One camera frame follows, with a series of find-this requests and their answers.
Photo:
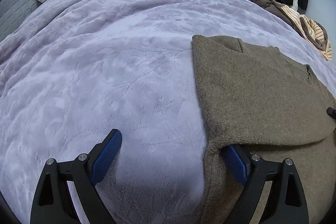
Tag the olive brown knit sweater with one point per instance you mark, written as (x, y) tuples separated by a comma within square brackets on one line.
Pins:
[(258, 97)]

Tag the lavender plush bed blanket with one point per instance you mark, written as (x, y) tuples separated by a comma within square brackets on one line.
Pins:
[(76, 69)]

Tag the striped cream brown garment pile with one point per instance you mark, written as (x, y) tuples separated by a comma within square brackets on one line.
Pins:
[(310, 30)]

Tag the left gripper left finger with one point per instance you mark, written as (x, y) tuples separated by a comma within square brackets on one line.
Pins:
[(52, 201)]

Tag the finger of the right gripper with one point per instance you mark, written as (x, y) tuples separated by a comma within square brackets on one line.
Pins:
[(331, 112)]

